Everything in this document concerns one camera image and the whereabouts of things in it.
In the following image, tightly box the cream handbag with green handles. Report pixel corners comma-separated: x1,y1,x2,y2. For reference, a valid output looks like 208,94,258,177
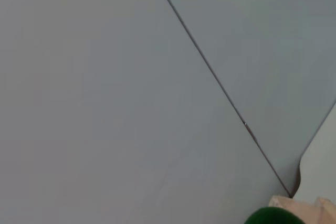
244,195,336,224

